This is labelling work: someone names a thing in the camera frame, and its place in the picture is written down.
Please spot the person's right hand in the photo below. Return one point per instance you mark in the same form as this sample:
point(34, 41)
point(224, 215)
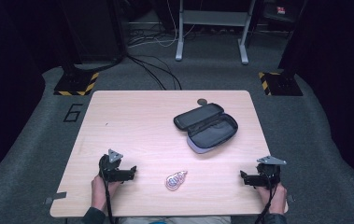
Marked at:
point(278, 199)

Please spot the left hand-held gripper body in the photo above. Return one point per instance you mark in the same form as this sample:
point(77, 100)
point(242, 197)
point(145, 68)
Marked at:
point(113, 169)

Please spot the black zipper case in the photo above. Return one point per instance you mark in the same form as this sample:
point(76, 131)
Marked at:
point(210, 132)

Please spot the grey tape strip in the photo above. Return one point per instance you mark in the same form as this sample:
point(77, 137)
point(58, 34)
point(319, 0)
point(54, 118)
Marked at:
point(290, 198)
point(56, 197)

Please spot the grey metal stand frame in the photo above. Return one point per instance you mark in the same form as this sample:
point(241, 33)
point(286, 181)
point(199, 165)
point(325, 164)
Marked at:
point(215, 18)

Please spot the large black box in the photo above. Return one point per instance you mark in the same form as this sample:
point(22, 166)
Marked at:
point(93, 31)

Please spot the black stand base hazard tape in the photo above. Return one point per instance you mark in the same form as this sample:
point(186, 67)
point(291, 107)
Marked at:
point(76, 84)
point(280, 84)

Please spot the small dark round disc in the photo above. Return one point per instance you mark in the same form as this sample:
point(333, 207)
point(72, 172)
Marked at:
point(202, 101)

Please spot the person's left hand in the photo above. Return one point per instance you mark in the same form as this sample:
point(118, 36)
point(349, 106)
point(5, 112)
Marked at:
point(99, 193)

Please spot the pink gourd-shaped clear packet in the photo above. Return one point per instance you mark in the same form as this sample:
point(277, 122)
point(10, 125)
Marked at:
point(175, 181)

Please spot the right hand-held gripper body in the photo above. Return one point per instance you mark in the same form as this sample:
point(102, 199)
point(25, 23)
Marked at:
point(268, 174)

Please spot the black tape number marking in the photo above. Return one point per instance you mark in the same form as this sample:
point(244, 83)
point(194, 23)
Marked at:
point(73, 113)

